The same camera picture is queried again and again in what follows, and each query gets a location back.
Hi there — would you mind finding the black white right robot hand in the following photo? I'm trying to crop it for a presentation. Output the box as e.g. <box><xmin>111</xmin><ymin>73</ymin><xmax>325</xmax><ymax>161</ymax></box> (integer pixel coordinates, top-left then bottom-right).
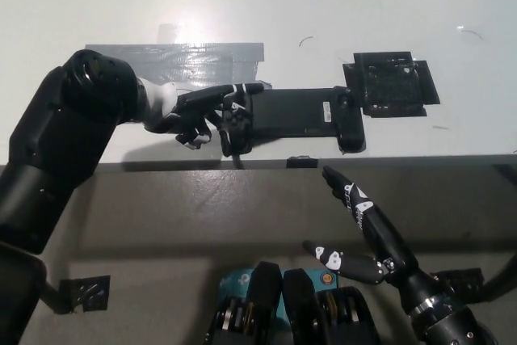
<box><xmin>302</xmin><ymin>166</ymin><xmax>436</xmax><ymax>314</ymax></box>

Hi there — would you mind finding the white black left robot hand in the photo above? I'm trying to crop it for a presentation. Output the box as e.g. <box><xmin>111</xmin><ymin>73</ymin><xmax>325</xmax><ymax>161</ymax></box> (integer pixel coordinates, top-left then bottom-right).
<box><xmin>137</xmin><ymin>77</ymin><xmax>266</xmax><ymax>158</ymax></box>

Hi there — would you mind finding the black game controller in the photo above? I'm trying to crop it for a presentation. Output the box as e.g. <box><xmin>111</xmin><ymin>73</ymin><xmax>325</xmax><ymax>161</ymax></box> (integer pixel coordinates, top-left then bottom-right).
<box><xmin>217</xmin><ymin>85</ymin><xmax>367</xmax><ymax>156</ymax></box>

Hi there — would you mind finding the black teal robot torso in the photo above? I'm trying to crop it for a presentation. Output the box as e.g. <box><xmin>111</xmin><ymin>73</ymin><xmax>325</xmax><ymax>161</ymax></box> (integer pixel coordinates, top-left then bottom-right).
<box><xmin>205</xmin><ymin>260</ymin><xmax>383</xmax><ymax>345</ymax></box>

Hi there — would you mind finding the small black tape strip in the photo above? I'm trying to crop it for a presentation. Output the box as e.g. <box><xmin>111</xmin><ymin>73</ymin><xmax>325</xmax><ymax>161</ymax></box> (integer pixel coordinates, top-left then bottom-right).
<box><xmin>286</xmin><ymin>154</ymin><xmax>319</xmax><ymax>169</ymax></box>

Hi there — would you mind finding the black tape square patch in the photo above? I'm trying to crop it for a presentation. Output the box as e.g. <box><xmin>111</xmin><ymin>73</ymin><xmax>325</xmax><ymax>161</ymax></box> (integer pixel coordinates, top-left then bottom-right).
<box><xmin>343</xmin><ymin>51</ymin><xmax>440</xmax><ymax>119</ymax></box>

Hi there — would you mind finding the grey duct tape patch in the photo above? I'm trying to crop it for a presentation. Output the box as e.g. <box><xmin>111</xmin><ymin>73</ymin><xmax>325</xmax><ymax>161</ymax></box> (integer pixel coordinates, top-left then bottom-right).
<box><xmin>84</xmin><ymin>40</ymin><xmax>275</xmax><ymax>128</ymax></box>

